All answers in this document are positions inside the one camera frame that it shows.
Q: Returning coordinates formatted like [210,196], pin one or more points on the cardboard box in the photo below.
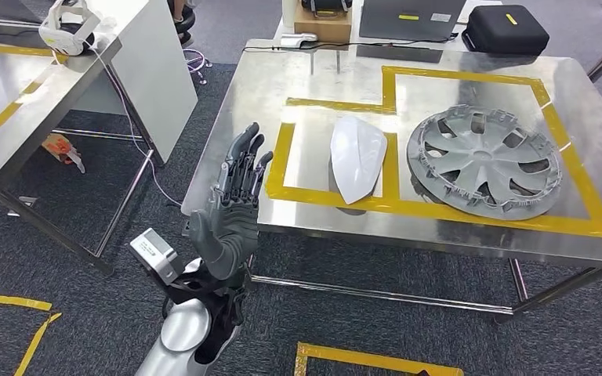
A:
[322,28]

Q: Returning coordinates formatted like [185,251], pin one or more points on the black zip case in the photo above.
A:
[506,31]

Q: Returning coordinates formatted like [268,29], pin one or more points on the white VR headset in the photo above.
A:
[67,33]

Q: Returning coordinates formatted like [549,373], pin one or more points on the white table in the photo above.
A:
[480,8]

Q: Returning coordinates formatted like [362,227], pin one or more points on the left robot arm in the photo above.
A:
[184,327]

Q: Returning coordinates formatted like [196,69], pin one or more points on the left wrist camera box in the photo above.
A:
[153,254]

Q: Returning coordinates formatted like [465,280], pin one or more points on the white handheld device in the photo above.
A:
[296,40]

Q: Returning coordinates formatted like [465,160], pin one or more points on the yellow floor tape square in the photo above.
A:
[363,357]

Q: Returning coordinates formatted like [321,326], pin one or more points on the silver wheel hubcap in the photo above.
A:
[483,161]

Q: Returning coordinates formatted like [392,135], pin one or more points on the person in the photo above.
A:
[184,20]

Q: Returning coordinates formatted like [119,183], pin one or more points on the floor outlet plate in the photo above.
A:
[23,202]

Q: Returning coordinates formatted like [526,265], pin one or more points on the yellow tape rectangle marking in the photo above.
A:
[389,88]

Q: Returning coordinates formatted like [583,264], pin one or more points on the white bottle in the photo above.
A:
[289,13]

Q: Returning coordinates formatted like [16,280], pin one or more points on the orange and tan packet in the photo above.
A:
[59,148]

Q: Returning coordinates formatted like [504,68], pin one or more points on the white plastic car part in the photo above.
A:
[358,155]

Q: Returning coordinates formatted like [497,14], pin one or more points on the stainless steel workbench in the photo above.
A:
[0,93]
[238,104]

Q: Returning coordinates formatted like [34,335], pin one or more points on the black remote controller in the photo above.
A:
[327,5]

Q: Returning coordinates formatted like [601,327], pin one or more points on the grey laptop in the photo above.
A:
[410,26]

